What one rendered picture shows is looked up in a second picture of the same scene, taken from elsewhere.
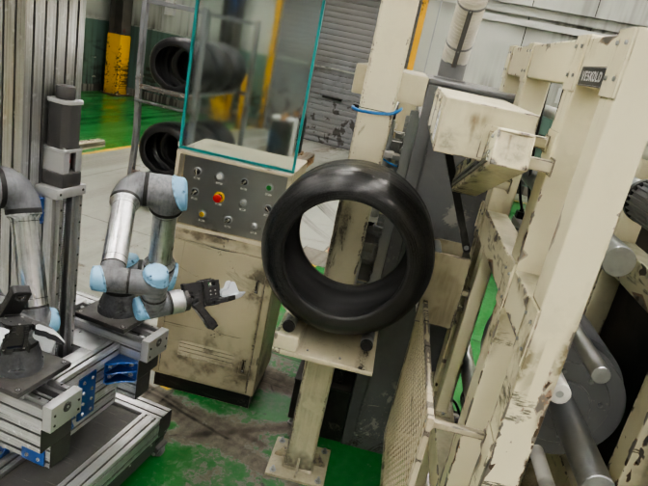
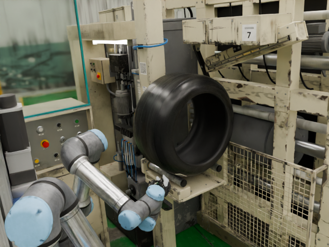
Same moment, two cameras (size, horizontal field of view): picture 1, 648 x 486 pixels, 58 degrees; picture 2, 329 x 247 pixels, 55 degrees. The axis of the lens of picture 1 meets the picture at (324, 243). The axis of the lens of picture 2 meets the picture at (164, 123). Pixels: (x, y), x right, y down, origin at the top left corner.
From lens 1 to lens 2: 1.33 m
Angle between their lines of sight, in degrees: 37
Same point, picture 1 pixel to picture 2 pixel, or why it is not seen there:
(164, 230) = not seen: hidden behind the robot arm
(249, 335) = (97, 217)
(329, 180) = (184, 88)
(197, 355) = not seen: outside the picture
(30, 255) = (93, 234)
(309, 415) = (168, 232)
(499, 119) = (279, 19)
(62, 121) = (20, 126)
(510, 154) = (300, 33)
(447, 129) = (263, 32)
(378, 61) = (149, 14)
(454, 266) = not seen: hidden behind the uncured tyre
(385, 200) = (212, 86)
